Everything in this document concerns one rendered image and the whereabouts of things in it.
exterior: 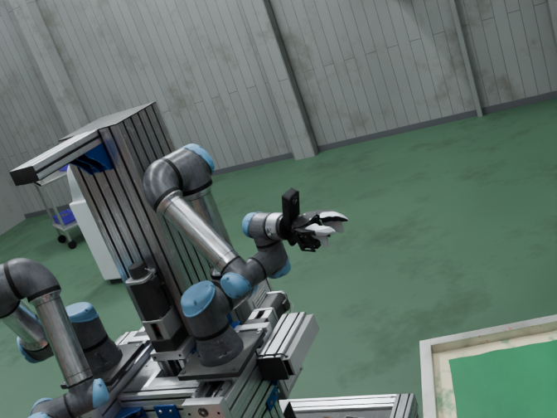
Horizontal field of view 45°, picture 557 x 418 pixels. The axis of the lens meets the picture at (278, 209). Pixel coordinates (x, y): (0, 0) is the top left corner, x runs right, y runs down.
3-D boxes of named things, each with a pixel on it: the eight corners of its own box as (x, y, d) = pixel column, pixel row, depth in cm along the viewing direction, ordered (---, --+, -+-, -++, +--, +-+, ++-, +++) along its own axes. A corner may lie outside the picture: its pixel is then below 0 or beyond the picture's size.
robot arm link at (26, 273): (50, 247, 200) (113, 400, 196) (15, 262, 198) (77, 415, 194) (41, 243, 188) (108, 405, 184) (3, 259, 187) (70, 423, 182)
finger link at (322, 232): (343, 246, 166) (322, 240, 173) (334, 226, 163) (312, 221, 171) (335, 254, 164) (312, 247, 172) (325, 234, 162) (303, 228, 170)
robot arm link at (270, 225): (278, 206, 185) (259, 224, 181) (289, 207, 182) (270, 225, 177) (288, 229, 188) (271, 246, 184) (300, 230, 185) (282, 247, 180)
